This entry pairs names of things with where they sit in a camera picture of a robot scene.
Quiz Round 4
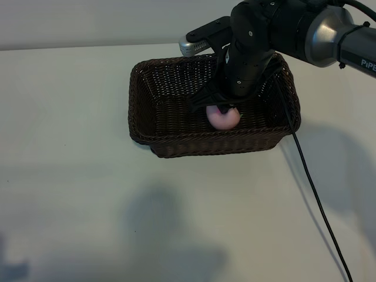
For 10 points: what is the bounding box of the pink peach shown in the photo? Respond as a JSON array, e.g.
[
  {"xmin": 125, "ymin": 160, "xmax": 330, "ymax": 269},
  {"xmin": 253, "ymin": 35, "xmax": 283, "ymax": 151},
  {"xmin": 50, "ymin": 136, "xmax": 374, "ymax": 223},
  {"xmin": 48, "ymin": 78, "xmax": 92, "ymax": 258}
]
[{"xmin": 205, "ymin": 104, "xmax": 240, "ymax": 130}]

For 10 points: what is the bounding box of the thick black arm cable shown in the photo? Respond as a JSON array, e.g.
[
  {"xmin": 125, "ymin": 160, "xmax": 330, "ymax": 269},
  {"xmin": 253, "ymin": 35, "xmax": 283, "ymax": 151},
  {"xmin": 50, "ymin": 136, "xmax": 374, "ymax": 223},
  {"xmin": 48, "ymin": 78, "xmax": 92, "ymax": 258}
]
[{"xmin": 343, "ymin": 0, "xmax": 376, "ymax": 18}]

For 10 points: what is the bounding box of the dark brown wicker basket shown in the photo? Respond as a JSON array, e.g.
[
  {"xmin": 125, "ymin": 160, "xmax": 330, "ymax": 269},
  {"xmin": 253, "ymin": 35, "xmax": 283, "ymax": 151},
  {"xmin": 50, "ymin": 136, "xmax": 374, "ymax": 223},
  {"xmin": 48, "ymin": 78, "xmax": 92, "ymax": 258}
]
[{"xmin": 127, "ymin": 52, "xmax": 302, "ymax": 159}]

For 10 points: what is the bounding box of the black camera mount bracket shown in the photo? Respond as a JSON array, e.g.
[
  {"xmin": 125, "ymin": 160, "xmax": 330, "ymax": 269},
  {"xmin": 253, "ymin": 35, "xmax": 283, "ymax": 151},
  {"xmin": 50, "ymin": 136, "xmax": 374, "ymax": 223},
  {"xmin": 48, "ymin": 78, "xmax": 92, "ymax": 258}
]
[{"xmin": 186, "ymin": 16, "xmax": 233, "ymax": 45}]

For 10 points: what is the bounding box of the thin black hanging cable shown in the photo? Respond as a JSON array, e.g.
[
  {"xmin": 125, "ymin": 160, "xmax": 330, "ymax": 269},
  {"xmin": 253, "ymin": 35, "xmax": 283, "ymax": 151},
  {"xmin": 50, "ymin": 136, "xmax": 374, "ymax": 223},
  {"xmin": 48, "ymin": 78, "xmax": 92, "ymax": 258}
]
[{"xmin": 272, "ymin": 58, "xmax": 354, "ymax": 282}]

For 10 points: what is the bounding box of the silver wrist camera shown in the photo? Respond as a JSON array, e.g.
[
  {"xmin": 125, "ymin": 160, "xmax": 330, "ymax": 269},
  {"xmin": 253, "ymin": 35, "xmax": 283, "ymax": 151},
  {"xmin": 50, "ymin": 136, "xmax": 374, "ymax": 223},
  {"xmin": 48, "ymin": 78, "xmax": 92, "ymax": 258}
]
[{"xmin": 178, "ymin": 35, "xmax": 213, "ymax": 58}]

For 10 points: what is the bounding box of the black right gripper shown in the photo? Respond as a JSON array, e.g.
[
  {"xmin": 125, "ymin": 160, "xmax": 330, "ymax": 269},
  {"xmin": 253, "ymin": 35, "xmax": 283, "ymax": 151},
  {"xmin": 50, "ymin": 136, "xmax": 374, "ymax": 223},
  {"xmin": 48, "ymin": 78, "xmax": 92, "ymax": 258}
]
[{"xmin": 187, "ymin": 41, "xmax": 276, "ymax": 114}]

